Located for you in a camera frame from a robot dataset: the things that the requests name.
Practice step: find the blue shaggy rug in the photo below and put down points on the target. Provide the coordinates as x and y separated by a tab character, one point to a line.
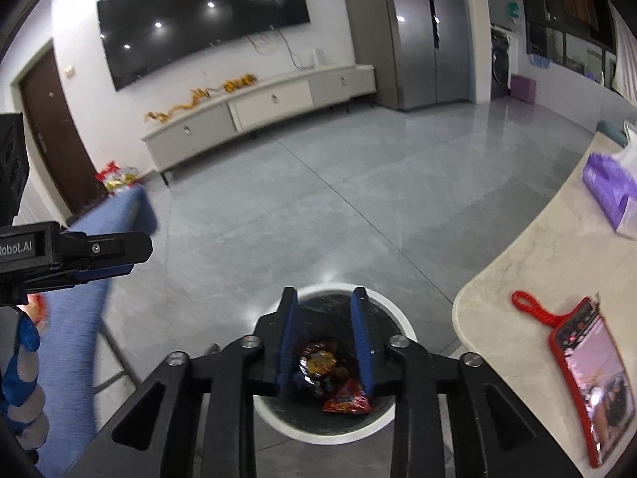
74	333

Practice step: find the dark brown door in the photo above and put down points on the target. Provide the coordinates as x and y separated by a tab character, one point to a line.
54	129

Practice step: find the purple box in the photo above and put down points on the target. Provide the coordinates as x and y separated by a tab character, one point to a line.
523	88

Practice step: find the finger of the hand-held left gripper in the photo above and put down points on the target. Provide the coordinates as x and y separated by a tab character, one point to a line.
104	272
109	248

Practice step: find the washing machine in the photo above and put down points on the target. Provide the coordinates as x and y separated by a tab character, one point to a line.
500	64

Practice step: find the black wall television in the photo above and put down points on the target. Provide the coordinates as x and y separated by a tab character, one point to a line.
199	20

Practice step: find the wall light switch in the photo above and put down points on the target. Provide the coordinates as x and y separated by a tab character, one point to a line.
70	72

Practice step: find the long golden dragon ornament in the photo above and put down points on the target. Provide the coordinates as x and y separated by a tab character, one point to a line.
166	112

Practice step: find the phone in red case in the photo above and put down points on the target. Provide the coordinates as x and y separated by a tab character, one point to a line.
594	373

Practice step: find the green wall sign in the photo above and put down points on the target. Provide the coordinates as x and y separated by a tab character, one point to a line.
513	11

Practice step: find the dark yellow snack packet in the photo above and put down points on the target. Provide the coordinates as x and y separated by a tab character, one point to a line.
318	361

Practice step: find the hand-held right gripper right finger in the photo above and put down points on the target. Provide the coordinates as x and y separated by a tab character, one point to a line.
361	346

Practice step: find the teal chair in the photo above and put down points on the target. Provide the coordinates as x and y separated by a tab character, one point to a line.
611	133

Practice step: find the white round trash bin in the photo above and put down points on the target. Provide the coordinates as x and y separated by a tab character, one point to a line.
326	425

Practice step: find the golden tiger ornament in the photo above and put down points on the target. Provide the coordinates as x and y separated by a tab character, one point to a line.
241	83

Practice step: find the purple tissue pack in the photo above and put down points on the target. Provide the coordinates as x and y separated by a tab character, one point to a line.
609	179

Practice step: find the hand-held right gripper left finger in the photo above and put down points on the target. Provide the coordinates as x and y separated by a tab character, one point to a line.
287	343

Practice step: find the dark balcony window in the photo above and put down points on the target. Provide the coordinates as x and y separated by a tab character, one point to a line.
567	15

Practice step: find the grey white television cabinet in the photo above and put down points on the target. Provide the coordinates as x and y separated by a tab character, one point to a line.
268	102

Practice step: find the grey two-door refrigerator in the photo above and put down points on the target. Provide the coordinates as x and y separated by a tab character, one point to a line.
413	35

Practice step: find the red white shopping bag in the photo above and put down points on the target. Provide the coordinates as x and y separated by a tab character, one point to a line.
117	177

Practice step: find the red snack packet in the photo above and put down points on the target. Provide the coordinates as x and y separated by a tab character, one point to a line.
348	398

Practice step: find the white bottle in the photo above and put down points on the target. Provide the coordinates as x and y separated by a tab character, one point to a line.
317	58

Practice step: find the short golden dragon ornament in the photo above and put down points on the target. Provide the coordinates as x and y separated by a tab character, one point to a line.
201	94

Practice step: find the blue cloth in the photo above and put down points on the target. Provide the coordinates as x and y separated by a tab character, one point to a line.
539	60

